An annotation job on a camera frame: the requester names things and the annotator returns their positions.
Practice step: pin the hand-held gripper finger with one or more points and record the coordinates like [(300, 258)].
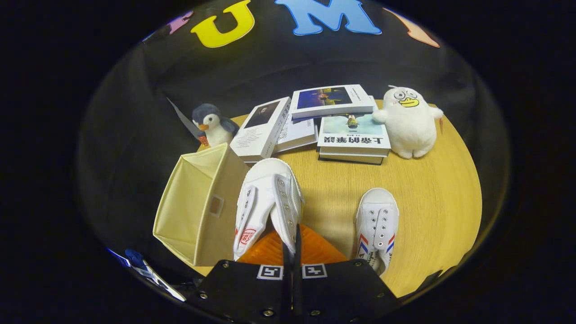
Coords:
[(297, 288), (286, 288)]

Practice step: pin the white canvas shoe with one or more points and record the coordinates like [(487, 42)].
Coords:
[(265, 189), (378, 211)]

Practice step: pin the beige fabric storage box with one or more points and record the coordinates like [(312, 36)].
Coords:
[(189, 202)]

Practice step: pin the white panel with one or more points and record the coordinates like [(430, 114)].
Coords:
[(162, 283)]

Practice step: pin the dark-edged book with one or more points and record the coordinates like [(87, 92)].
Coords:
[(351, 160)]

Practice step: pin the blue cloth object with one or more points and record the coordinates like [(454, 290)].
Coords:
[(135, 258)]

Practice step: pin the white book with portrait cover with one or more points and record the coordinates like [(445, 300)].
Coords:
[(261, 135)]

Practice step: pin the plain white book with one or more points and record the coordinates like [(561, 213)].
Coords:
[(297, 132)]

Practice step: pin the book with pale teal cover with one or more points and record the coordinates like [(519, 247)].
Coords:
[(351, 135)]

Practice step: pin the computer screen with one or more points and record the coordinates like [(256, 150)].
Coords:
[(118, 257)]

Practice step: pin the grey penguin plush toy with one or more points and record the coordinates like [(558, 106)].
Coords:
[(216, 130)]

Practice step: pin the book with blue photo cover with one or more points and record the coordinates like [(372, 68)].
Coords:
[(333, 103)]

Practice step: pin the white duck plush toy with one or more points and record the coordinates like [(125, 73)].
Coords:
[(409, 130)]

